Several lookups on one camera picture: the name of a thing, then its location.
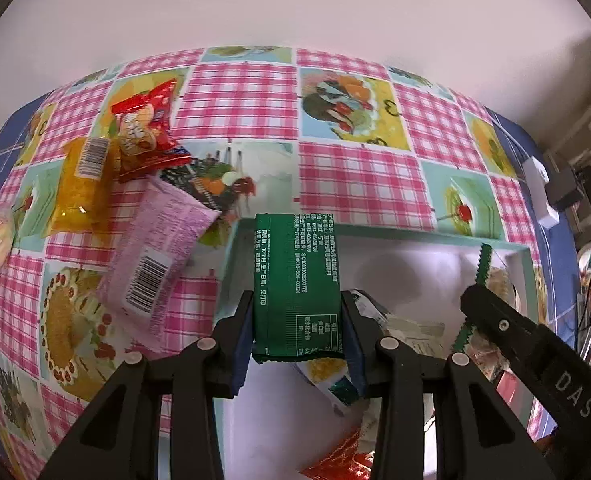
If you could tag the pink snack packet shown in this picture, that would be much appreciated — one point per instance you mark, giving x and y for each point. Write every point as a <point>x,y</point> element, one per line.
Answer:
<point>160,240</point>

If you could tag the white box with teal rim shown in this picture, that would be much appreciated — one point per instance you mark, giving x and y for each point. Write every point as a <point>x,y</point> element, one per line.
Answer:
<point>425,270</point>

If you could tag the grey box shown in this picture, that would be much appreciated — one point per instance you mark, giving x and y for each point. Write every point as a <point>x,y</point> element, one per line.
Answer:
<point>565,187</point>

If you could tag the white and green snack packet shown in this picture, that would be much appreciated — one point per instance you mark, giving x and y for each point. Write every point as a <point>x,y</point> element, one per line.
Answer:
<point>335,380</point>

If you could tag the clear packet with green edge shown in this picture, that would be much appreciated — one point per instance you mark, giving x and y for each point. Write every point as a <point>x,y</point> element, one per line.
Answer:
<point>500,280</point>

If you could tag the small red snack packet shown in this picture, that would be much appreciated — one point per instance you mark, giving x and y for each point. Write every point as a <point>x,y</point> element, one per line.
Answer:
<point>140,130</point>

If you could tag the large red snack packet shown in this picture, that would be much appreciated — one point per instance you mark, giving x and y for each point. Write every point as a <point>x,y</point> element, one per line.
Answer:
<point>343,460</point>

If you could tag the white power adapter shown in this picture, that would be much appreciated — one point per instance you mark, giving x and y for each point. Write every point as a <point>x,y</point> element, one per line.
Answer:
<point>540,190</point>

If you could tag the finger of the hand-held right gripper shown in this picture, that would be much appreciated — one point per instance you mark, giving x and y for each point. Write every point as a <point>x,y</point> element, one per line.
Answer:
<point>520,345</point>

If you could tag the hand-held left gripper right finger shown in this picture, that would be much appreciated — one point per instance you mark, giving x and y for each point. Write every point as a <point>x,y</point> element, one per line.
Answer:
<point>355,355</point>

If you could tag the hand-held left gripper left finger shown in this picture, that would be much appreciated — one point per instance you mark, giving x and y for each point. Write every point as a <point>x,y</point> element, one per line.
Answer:
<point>240,355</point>

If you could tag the yellow snack packet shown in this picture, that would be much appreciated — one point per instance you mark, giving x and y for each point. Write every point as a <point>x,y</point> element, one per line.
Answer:
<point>78,190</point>

